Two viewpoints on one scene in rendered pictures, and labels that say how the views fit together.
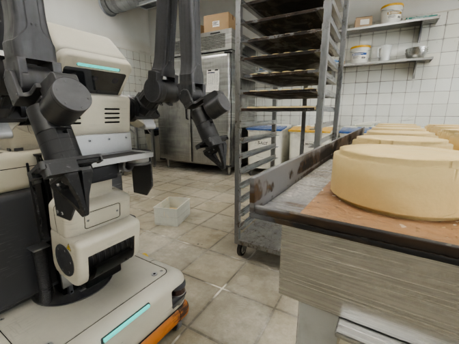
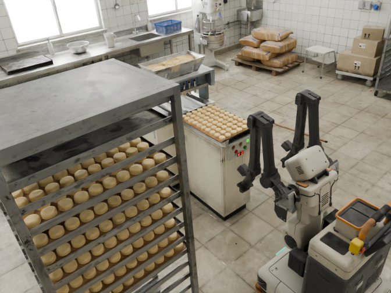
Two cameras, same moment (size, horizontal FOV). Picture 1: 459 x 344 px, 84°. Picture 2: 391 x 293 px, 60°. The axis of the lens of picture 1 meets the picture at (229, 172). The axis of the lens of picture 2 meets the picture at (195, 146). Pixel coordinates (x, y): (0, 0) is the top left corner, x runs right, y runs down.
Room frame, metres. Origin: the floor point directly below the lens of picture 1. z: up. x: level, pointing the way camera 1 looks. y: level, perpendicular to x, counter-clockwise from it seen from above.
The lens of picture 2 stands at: (2.53, 0.43, 2.25)
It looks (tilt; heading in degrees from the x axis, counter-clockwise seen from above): 32 degrees down; 202
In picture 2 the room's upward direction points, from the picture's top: 4 degrees counter-clockwise
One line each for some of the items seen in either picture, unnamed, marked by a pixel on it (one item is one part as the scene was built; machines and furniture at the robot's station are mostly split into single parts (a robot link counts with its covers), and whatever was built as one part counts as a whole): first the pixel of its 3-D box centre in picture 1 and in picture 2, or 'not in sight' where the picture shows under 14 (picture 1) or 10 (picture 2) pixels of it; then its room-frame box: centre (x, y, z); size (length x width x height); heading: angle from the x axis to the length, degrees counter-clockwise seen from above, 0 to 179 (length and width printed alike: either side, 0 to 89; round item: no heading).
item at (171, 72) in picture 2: not in sight; (173, 67); (-0.21, -0.86, 1.25); 0.56 x 0.29 x 0.14; 148
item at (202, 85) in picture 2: not in sight; (175, 91); (-0.21, -0.86, 1.01); 0.72 x 0.33 x 0.34; 148
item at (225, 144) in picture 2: not in sight; (158, 105); (-0.15, -1.03, 0.87); 2.01 x 0.03 x 0.07; 58
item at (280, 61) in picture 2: not in sight; (280, 58); (-3.94, -0.35, 0.19); 0.72 x 0.42 x 0.15; 155
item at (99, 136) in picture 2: not in sight; (73, 130); (1.68, -0.40, 1.68); 0.60 x 0.40 x 0.02; 151
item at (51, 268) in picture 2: (264, 51); (119, 226); (1.77, -0.23, 1.32); 0.64 x 0.03 x 0.03; 151
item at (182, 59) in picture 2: not in sight; (173, 64); (-0.21, -0.86, 1.28); 0.54 x 0.27 x 0.06; 148
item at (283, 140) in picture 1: (269, 149); not in sight; (4.00, -0.62, 0.38); 0.64 x 0.54 x 0.77; 153
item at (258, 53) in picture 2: not in sight; (260, 52); (-3.89, -0.72, 0.32); 0.72 x 0.42 x 0.17; 65
